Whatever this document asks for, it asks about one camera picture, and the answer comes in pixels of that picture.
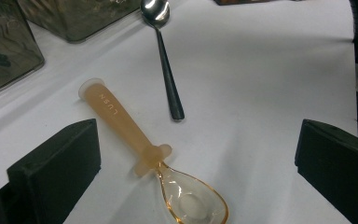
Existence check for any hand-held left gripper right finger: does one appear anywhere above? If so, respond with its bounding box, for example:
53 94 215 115
294 119 358 224

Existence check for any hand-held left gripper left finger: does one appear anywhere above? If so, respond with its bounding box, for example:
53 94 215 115
7 119 102 224

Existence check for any metal spoon with black handle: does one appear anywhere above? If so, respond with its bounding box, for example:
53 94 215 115
140 0 186 122

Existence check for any smoky transparent plastic bin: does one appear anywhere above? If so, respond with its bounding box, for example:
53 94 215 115
0 0 46 101
16 0 143 44

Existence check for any amber translucent plastic spoon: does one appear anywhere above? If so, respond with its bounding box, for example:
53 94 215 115
77 77 230 224

